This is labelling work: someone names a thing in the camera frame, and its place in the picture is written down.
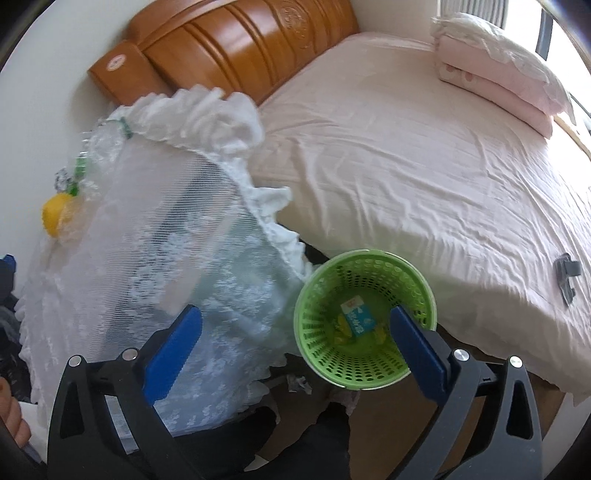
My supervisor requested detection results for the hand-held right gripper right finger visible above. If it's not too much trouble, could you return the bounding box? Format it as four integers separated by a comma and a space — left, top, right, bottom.
390, 305, 546, 480

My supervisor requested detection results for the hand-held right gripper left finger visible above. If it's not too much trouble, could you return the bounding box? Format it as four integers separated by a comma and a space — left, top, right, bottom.
46, 305, 204, 480

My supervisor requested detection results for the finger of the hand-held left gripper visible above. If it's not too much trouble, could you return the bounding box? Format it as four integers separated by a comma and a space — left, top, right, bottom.
0, 255, 17, 296

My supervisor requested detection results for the yellow round object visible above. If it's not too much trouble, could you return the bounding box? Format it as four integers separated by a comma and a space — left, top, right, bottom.
42, 193, 79, 238

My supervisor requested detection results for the green plastic basket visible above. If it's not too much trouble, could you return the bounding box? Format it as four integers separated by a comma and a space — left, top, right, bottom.
294, 250, 437, 392

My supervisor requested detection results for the crushed clear plastic bottle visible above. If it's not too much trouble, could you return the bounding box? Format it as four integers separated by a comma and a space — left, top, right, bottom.
54, 157, 100, 199
85, 117, 134, 162

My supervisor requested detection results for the person's left hand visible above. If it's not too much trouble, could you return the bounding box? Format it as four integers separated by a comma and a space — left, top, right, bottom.
0, 376, 32, 450

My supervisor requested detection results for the small blue white carton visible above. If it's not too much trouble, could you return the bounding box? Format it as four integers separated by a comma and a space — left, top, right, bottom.
341, 298, 370, 340

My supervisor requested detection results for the black plastic bag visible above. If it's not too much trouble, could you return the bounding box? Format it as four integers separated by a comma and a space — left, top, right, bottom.
0, 300, 34, 402

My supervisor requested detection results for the yellow wrapper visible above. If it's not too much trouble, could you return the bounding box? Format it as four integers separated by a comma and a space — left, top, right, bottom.
335, 316, 389, 347

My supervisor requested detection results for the white lace tablecloth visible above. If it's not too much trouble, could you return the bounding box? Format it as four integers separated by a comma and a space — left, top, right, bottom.
18, 88, 315, 437

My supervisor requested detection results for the crumpled paper scrap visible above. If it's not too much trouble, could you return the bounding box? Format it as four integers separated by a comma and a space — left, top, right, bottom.
285, 375, 314, 395

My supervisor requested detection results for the bed with pink sheet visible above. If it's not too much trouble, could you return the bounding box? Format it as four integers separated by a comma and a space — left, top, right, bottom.
249, 31, 591, 402

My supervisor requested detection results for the grey plastic clip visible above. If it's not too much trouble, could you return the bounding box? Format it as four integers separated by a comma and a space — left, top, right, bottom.
554, 253, 581, 305

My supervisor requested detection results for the wooden bed headboard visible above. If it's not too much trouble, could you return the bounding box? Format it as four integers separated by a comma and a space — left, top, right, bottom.
88, 0, 361, 107

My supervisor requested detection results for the white ribbed radiator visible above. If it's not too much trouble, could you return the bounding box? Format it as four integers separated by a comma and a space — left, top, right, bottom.
438, 0, 505, 29

